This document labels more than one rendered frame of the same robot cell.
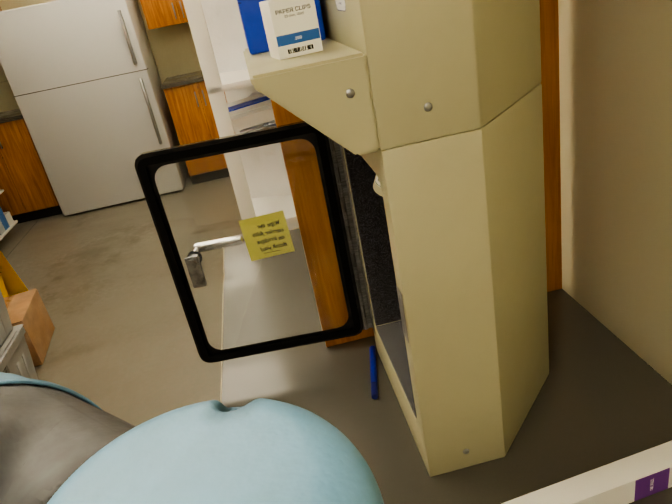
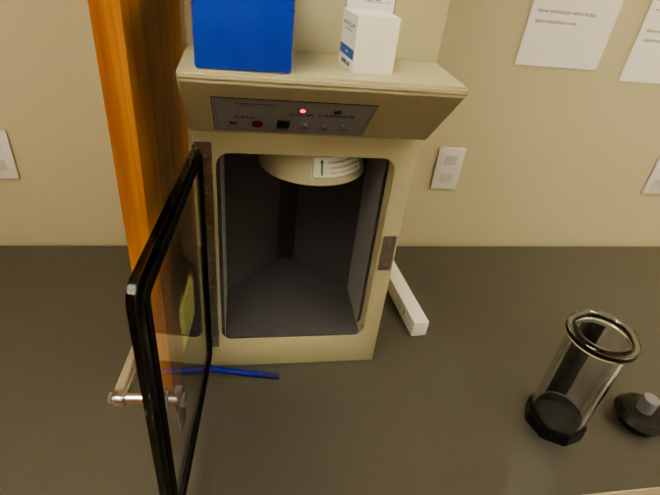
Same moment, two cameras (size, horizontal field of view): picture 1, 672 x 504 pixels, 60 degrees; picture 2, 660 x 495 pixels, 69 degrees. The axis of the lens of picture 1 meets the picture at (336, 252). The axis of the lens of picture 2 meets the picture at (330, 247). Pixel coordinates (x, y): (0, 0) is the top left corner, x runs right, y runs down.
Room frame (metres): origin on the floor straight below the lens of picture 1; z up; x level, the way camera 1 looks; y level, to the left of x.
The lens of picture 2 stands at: (0.78, 0.59, 1.65)
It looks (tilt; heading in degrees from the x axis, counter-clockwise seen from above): 34 degrees down; 263
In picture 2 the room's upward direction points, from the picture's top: 7 degrees clockwise
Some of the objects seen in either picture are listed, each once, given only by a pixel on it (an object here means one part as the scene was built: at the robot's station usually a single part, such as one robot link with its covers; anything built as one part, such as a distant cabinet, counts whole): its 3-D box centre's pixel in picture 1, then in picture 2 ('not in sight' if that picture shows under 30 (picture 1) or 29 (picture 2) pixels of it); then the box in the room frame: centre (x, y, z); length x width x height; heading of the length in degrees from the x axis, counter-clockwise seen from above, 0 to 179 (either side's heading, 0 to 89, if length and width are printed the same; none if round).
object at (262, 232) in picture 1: (258, 251); (184, 335); (0.90, 0.13, 1.19); 0.30 x 0.01 x 0.40; 89
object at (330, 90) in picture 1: (300, 91); (319, 107); (0.74, 0.00, 1.46); 0.32 x 0.11 x 0.10; 5
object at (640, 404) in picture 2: not in sight; (643, 410); (0.10, 0.07, 0.97); 0.09 x 0.09 x 0.07
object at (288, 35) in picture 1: (290, 26); (368, 41); (0.69, 0.00, 1.54); 0.05 x 0.05 x 0.06; 13
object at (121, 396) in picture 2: not in sight; (143, 373); (0.93, 0.20, 1.20); 0.10 x 0.05 x 0.03; 89
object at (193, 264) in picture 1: (195, 271); (177, 410); (0.88, 0.24, 1.18); 0.02 x 0.02 x 0.06; 89
